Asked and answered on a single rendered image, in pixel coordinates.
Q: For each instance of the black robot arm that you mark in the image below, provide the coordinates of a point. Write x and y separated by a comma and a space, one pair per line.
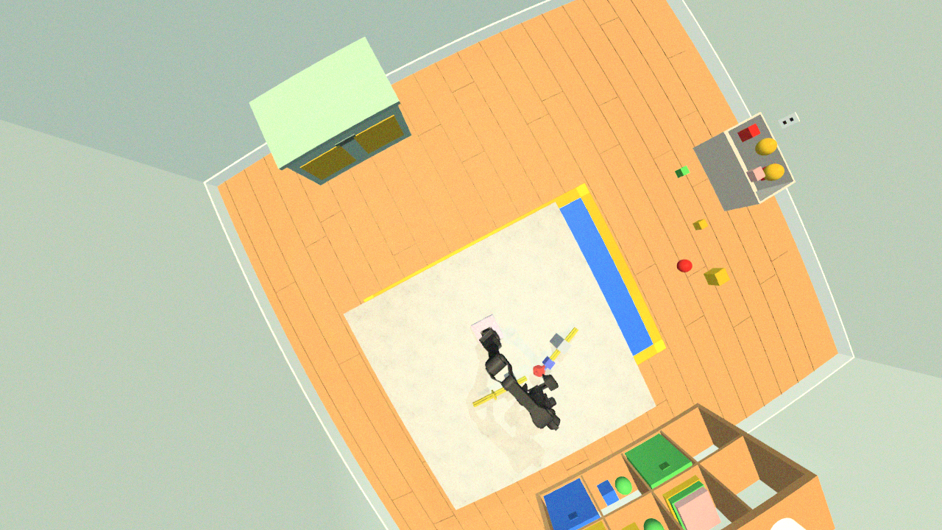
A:
541, 413

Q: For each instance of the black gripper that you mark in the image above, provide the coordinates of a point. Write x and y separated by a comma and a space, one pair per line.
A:
549, 382

